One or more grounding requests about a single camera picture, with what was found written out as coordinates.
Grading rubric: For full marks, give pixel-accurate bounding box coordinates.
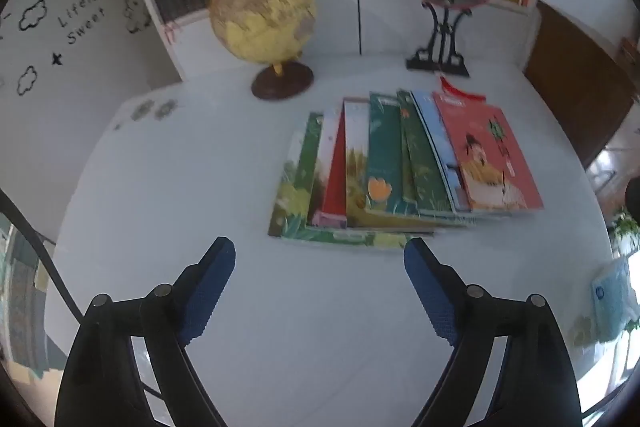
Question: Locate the light blue paper packet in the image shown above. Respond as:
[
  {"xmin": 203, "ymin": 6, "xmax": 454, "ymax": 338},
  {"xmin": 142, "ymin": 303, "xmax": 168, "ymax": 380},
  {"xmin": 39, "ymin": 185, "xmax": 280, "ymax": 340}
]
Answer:
[{"xmin": 591, "ymin": 257, "xmax": 638, "ymax": 343}]

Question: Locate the pale green leafy book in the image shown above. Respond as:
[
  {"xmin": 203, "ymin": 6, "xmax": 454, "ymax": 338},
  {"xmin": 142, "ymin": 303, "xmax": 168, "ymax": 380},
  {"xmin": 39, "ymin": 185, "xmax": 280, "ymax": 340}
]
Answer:
[{"xmin": 267, "ymin": 111, "xmax": 436, "ymax": 250}]

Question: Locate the white and pink book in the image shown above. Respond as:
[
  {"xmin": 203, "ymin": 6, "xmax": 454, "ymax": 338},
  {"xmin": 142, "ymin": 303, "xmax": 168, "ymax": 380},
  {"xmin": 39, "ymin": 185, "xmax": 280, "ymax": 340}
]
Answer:
[{"xmin": 306, "ymin": 108, "xmax": 347, "ymax": 229}]

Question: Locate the green yellow insect book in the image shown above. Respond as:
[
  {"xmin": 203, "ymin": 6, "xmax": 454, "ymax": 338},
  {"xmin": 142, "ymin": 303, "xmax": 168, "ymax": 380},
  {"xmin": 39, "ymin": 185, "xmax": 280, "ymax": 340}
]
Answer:
[{"xmin": 402, "ymin": 99, "xmax": 456, "ymax": 217}]

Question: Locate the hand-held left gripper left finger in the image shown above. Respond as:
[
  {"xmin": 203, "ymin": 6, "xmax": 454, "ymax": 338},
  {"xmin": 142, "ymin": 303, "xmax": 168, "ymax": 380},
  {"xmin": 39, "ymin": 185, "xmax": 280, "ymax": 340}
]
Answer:
[{"xmin": 54, "ymin": 236, "xmax": 237, "ymax": 427}]

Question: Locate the red cartoon man book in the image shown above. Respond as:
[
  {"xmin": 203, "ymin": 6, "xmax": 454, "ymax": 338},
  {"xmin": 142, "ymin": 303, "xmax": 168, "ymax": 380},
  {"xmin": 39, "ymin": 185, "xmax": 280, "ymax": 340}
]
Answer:
[{"xmin": 320, "ymin": 96, "xmax": 372, "ymax": 228}]

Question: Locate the red tassel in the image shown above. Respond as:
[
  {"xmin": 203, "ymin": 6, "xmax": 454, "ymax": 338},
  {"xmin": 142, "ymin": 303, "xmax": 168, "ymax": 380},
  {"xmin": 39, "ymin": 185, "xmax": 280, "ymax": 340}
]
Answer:
[{"xmin": 439, "ymin": 76, "xmax": 487, "ymax": 104}]

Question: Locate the brown wooden panel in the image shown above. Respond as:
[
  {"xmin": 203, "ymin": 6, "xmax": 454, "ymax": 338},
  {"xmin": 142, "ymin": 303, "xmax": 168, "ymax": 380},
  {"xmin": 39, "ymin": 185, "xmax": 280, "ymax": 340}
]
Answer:
[{"xmin": 522, "ymin": 1, "xmax": 638, "ymax": 170}]

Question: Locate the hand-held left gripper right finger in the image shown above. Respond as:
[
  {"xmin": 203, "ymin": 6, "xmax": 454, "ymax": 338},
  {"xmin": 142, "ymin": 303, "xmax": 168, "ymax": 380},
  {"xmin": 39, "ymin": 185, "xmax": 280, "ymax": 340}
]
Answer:
[{"xmin": 403, "ymin": 237, "xmax": 583, "ymax": 427}]

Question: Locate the light blue cartoon book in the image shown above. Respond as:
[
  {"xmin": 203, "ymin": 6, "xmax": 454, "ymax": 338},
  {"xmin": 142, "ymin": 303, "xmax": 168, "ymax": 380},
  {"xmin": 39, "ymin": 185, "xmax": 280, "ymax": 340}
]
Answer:
[{"xmin": 411, "ymin": 90, "xmax": 473, "ymax": 214}]

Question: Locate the green potted plant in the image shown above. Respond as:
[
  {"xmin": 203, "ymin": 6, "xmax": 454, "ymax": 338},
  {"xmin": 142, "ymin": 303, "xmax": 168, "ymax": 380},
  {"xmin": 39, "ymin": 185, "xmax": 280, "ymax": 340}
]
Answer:
[{"xmin": 611, "ymin": 206, "xmax": 640, "ymax": 253}]

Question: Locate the black cable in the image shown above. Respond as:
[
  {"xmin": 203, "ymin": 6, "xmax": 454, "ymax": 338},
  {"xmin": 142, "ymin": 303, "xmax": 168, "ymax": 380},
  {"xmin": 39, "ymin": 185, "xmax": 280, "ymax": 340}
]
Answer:
[{"xmin": 0, "ymin": 189, "xmax": 85, "ymax": 325}]

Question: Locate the yellow desk globe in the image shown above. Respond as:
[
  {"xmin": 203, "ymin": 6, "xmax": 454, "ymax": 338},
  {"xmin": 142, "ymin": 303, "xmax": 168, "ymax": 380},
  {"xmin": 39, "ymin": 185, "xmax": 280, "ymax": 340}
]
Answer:
[{"xmin": 209, "ymin": 0, "xmax": 317, "ymax": 101}]

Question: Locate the green bordered book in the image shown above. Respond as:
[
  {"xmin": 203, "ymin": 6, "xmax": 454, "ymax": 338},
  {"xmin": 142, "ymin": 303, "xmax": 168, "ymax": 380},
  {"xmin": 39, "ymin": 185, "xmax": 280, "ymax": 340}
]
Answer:
[{"xmin": 292, "ymin": 111, "xmax": 326, "ymax": 228}]

